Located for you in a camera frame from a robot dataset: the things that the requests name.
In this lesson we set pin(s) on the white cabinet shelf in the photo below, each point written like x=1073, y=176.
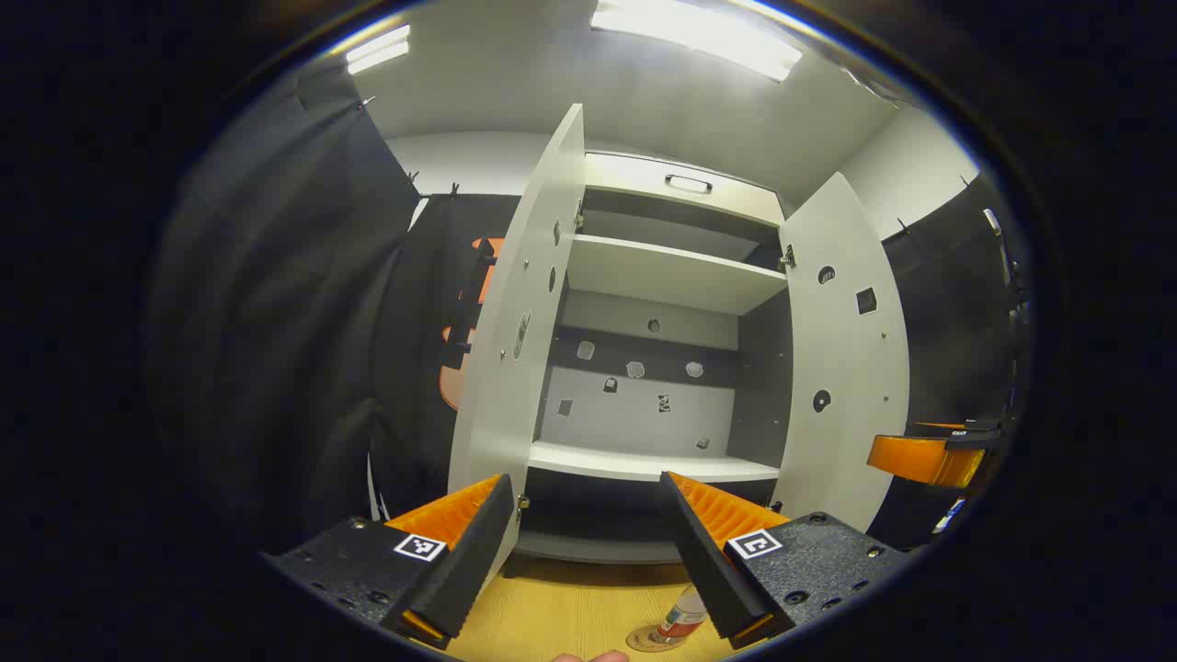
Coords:
x=662, y=271
x=634, y=462

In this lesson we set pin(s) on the white and blue object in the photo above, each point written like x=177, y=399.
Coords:
x=949, y=517

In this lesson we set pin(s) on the round wooden coaster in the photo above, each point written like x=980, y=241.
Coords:
x=644, y=642

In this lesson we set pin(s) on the clear red label water bottle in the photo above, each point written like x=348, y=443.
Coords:
x=685, y=616

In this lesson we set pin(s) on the thin metal stand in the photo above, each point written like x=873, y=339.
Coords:
x=998, y=244

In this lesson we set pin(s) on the white cabinet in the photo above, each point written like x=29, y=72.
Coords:
x=634, y=423

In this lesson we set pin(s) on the small double ceiling light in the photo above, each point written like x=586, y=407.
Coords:
x=377, y=51

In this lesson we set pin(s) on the white cabinet door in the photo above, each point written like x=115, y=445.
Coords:
x=846, y=349
x=515, y=368

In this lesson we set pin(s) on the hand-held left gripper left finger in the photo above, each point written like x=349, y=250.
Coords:
x=474, y=561

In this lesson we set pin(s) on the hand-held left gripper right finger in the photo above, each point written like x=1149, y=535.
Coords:
x=703, y=561

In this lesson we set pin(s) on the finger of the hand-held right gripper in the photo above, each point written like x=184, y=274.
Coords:
x=975, y=430
x=919, y=458

